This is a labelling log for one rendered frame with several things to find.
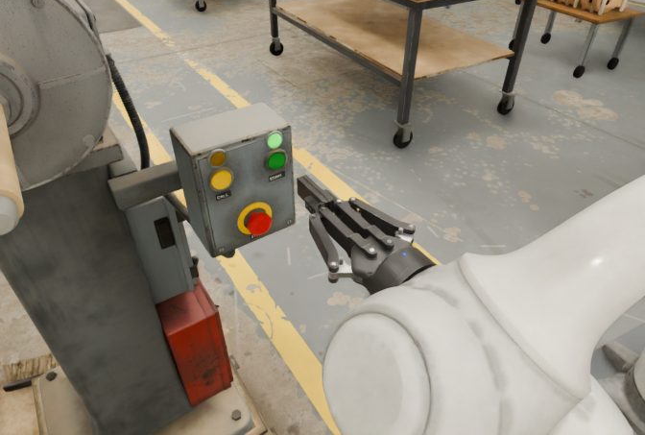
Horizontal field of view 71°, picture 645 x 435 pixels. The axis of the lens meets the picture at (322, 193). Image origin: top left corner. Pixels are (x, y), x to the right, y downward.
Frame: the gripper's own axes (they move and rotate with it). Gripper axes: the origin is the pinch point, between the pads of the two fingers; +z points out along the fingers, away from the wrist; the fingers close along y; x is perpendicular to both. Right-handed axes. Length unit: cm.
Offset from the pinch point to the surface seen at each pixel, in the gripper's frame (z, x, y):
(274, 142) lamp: 10.4, 3.5, -0.4
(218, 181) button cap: 10.5, 0.2, -9.6
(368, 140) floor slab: 148, -107, 133
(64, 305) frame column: 28, -28, -36
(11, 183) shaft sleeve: -7.6, 18.9, -30.2
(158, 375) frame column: 28, -60, -26
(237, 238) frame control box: 11.0, -12.3, -7.9
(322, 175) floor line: 132, -107, 88
